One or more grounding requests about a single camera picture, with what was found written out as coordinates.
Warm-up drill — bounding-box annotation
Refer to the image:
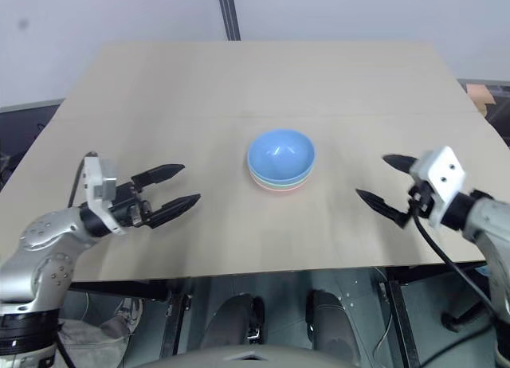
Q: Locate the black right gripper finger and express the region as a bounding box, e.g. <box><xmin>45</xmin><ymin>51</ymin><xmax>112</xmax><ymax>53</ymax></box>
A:
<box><xmin>382</xmin><ymin>154</ymin><xmax>418</xmax><ymax>174</ymax></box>
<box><xmin>355</xmin><ymin>188</ymin><xmax>412</xmax><ymax>229</ymax></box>

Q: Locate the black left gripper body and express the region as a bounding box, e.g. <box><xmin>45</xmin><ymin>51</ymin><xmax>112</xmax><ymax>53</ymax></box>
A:
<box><xmin>105</xmin><ymin>179</ymin><xmax>155</xmax><ymax>229</ymax></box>

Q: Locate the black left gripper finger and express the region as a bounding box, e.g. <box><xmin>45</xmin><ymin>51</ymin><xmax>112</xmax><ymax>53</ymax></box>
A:
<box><xmin>148</xmin><ymin>193</ymin><xmax>202</xmax><ymax>230</ymax></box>
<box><xmin>131</xmin><ymin>163</ymin><xmax>186</xmax><ymax>187</ymax></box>

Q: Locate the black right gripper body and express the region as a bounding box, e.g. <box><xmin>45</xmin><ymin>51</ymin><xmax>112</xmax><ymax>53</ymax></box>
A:
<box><xmin>406</xmin><ymin>172</ymin><xmax>438</xmax><ymax>227</ymax></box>

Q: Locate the green plastic bowl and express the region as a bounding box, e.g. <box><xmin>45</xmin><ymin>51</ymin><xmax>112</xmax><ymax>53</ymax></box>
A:
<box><xmin>249</xmin><ymin>171</ymin><xmax>312</xmax><ymax>188</ymax></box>

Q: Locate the pink plastic bowl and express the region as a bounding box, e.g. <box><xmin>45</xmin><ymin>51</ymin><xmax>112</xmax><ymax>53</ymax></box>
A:
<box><xmin>251</xmin><ymin>176</ymin><xmax>311</xmax><ymax>194</ymax></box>

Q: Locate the blue plastic bowl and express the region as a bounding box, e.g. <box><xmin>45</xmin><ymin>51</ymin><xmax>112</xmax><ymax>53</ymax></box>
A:
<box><xmin>246</xmin><ymin>128</ymin><xmax>316</xmax><ymax>183</ymax></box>

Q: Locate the brown cardboard box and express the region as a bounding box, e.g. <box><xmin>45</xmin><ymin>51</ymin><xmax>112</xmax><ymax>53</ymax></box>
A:
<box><xmin>465</xmin><ymin>83</ymin><xmax>497</xmax><ymax>116</ymax></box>

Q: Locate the white sneaker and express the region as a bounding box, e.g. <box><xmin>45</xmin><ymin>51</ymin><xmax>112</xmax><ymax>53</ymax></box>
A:
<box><xmin>114</xmin><ymin>297</ymin><xmax>145</xmax><ymax>336</ymax></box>

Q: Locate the black floor stand foot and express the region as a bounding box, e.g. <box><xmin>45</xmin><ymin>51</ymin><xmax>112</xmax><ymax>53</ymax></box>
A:
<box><xmin>440</xmin><ymin>303</ymin><xmax>496</xmax><ymax>334</ymax></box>

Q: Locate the grey trouser leg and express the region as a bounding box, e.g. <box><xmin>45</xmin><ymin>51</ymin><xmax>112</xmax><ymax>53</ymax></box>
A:
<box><xmin>58</xmin><ymin>315</ymin><xmax>131</xmax><ymax>368</ymax></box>

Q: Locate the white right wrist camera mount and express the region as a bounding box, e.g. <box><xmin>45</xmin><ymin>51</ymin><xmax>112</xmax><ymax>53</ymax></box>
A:
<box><xmin>409</xmin><ymin>146</ymin><xmax>467</xmax><ymax>229</ymax></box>

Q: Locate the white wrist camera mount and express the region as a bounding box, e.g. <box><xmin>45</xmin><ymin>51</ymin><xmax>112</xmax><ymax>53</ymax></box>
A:
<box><xmin>409</xmin><ymin>146</ymin><xmax>467</xmax><ymax>229</ymax></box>
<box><xmin>82</xmin><ymin>155</ymin><xmax>128</xmax><ymax>236</ymax></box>

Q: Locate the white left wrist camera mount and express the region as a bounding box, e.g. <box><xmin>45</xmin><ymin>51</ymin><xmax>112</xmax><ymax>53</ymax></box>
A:
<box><xmin>82</xmin><ymin>155</ymin><xmax>128</xmax><ymax>236</ymax></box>

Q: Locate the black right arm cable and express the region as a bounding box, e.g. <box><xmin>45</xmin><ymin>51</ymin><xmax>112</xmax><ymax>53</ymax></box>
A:
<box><xmin>410</xmin><ymin>208</ymin><xmax>504</xmax><ymax>347</ymax></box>

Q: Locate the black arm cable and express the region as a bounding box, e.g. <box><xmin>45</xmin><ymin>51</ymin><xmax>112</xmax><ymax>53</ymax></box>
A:
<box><xmin>410</xmin><ymin>208</ymin><xmax>504</xmax><ymax>347</ymax></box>
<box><xmin>68</xmin><ymin>151</ymin><xmax>97</xmax><ymax>208</ymax></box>

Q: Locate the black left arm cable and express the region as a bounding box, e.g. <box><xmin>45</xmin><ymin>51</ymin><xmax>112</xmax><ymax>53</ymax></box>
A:
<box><xmin>68</xmin><ymin>151</ymin><xmax>97</xmax><ymax>208</ymax></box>

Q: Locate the dark vertical wall strip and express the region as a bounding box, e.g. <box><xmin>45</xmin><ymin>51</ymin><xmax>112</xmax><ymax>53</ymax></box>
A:
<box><xmin>215</xmin><ymin>0</ymin><xmax>243</xmax><ymax>41</ymax></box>

